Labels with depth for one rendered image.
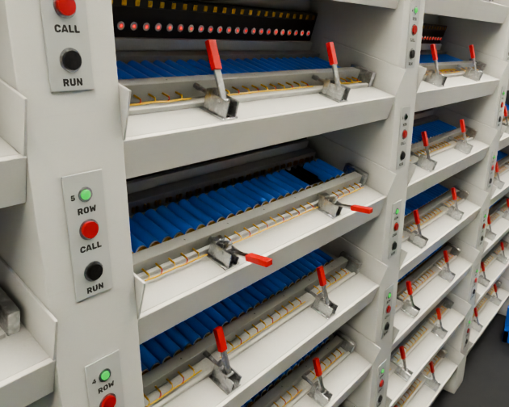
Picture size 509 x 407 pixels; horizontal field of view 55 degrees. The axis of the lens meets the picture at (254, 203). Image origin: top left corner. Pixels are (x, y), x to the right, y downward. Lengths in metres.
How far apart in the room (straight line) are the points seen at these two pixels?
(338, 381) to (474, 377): 1.09
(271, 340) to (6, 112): 0.56
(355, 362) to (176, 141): 0.76
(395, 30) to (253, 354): 0.62
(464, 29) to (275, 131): 1.08
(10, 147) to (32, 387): 0.22
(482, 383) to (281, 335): 1.34
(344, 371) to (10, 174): 0.85
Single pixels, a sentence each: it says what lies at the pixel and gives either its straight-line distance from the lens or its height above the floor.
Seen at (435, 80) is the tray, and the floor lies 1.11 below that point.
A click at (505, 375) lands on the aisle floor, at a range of 2.18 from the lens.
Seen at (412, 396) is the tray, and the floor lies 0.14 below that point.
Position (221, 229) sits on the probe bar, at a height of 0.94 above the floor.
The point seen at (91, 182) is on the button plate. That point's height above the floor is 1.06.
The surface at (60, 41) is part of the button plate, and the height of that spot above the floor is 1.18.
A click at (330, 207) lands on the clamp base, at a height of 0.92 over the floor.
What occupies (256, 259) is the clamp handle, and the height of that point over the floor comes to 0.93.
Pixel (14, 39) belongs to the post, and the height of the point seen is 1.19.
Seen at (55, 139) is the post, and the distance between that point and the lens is 0.45.
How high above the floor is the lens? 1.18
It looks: 18 degrees down
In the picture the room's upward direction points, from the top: straight up
